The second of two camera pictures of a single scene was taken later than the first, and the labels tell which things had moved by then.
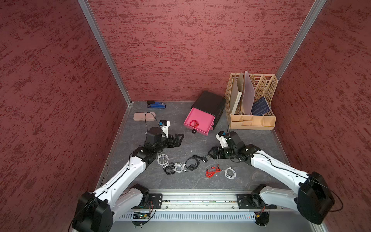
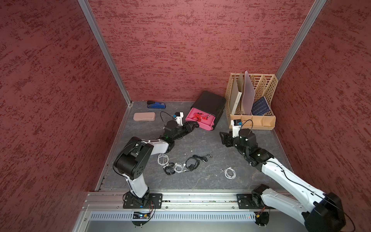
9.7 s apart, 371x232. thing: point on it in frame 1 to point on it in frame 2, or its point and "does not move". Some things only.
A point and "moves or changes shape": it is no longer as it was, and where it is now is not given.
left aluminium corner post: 88,11 does not move
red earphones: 209,174 to 198,116
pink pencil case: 140,116 does not move
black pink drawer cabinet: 207,110 does not move
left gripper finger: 177,141 to 192,127
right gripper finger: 217,154 to 228,142
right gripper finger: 216,151 to 225,136
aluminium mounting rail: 203,200 does not move
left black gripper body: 164,143 to 181,130
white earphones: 230,173 does not move
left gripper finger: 179,137 to 193,123
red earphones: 197,124 moves or changes shape
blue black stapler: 153,104 does not move
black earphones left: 169,170 does not move
